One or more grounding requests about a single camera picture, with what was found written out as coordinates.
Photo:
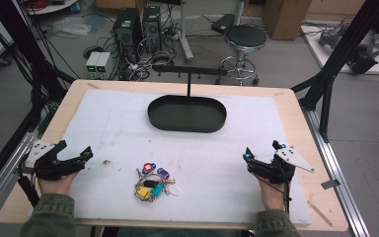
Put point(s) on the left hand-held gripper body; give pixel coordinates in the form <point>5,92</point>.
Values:
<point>51,168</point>

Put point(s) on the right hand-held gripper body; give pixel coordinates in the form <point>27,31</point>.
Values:
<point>278,168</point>

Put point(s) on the person's left hand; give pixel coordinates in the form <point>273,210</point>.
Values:
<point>57,186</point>

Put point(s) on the person's right hand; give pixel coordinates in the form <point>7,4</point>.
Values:
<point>272,196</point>

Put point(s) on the white foam mat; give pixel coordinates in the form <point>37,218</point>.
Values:
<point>210,158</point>

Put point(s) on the grey tape piece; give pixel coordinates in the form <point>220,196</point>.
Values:
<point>330,184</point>

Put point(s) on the thin wooden stick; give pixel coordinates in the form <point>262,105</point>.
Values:
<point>319,214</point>

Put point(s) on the red key tag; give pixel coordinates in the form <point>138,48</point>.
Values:
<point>149,167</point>

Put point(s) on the yellow key tag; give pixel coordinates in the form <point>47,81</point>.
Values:
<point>142,192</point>

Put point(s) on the black key tag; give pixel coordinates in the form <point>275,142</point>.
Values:
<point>149,183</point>

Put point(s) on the black key rack with tray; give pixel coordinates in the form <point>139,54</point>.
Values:
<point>187,115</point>

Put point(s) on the purple key tag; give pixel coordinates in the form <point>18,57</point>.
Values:
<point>163,173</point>

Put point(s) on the teal key tag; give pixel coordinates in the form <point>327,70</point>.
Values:
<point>158,189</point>

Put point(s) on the white bench power supply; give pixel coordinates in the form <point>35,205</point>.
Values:
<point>104,65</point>
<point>92,64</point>

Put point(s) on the black round stool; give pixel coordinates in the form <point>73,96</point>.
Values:
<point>244,38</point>

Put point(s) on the clear plastic bag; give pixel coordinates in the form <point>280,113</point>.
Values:
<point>70,25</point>

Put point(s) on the cardboard box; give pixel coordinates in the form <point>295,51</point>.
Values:
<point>284,18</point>

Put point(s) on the grey robot device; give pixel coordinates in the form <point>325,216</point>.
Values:
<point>363,49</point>

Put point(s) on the black computer tower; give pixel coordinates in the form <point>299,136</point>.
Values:
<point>126,29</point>
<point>152,28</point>

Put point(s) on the flat black case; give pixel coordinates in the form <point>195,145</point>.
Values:
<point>223,22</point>

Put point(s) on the white desk leg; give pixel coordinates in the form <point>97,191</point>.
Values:
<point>185,36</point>

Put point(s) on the aluminium rail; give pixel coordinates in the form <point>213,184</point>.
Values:
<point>337,184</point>
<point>5,177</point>

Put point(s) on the black metal frame strut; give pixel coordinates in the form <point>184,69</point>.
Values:
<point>342,49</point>

